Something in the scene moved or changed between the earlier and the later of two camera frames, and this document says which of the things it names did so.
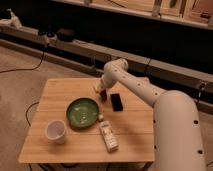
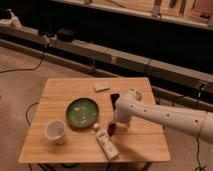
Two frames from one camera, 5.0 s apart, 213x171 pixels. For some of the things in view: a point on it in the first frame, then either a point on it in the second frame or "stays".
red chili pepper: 103,95 to 111,129
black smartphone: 117,105 stays
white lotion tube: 107,132 to 106,142
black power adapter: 65,35 stays
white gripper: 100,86 to 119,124
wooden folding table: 72,123 stays
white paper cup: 55,130 stays
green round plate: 82,113 stays
